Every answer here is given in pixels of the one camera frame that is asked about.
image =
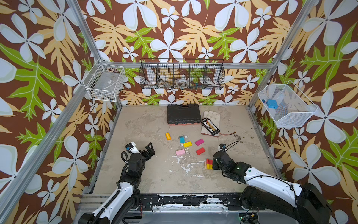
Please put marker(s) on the yellow rectangular block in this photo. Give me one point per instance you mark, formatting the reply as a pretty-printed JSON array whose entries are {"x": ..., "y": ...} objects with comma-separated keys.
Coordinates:
[{"x": 187, "y": 144}]

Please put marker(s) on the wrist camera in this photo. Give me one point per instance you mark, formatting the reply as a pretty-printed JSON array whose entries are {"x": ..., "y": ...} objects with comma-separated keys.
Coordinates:
[
  {"x": 223, "y": 147},
  {"x": 131, "y": 148}
]

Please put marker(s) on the blue object in basket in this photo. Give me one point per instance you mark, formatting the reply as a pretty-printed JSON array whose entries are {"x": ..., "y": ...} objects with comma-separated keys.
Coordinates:
[{"x": 272, "y": 104}]

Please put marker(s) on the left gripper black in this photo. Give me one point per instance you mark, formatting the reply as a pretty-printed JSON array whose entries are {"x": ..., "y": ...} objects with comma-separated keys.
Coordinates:
[{"x": 148, "y": 156}]

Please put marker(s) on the white wire basket right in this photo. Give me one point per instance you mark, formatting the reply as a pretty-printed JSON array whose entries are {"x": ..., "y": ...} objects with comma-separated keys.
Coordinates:
[{"x": 294, "y": 106}]

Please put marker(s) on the magenta block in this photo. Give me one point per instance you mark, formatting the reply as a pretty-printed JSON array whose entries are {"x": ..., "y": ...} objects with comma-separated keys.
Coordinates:
[{"x": 199, "y": 142}]

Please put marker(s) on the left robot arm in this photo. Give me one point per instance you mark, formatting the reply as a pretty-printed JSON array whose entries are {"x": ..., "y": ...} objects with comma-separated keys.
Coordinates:
[{"x": 127, "y": 195}]

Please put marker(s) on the black wire basket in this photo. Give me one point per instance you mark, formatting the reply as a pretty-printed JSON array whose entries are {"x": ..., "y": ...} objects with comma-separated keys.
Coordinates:
[{"x": 172, "y": 73}]

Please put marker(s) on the red rectangular block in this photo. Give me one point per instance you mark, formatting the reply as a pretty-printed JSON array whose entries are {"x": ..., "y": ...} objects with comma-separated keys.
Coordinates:
[{"x": 200, "y": 151}]

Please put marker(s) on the beige work glove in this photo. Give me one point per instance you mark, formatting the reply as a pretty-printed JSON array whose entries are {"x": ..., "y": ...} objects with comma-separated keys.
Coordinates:
[{"x": 214, "y": 117}]

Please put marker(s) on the black battery holder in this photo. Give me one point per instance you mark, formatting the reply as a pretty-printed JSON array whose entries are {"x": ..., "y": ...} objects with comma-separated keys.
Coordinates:
[{"x": 209, "y": 128}]

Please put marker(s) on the pink block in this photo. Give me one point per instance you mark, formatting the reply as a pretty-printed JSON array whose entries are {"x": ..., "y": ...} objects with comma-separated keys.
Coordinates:
[{"x": 180, "y": 152}]

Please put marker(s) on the orange cylinder block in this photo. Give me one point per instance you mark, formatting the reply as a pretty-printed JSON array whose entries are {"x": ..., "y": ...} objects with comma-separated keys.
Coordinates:
[{"x": 168, "y": 136}]

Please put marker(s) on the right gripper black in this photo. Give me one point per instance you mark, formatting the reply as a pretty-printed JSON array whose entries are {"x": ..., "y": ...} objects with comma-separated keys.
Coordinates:
[{"x": 216, "y": 160}]

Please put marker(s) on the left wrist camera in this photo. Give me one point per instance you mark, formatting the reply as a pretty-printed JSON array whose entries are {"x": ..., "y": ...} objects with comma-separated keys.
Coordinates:
[{"x": 131, "y": 148}]

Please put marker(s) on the white wire basket left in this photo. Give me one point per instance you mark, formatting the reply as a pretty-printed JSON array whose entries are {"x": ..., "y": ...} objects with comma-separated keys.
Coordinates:
[{"x": 104, "y": 81}]

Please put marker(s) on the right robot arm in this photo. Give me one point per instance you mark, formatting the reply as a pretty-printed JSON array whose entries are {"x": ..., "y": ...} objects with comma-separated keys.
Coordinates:
[{"x": 304, "y": 203}]

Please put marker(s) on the black tool case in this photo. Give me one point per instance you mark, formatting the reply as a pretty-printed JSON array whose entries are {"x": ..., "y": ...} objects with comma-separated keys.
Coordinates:
[{"x": 183, "y": 114}]

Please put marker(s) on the white wire basket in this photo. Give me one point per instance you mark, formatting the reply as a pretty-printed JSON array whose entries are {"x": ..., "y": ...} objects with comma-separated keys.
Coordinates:
[
  {"x": 104, "y": 81},
  {"x": 294, "y": 106}
]

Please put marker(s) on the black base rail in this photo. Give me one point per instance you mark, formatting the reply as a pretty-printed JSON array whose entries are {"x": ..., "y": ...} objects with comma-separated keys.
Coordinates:
[{"x": 228, "y": 201}]

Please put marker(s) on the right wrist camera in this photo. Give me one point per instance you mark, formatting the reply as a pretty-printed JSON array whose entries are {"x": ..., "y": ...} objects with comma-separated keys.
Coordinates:
[{"x": 223, "y": 147}]

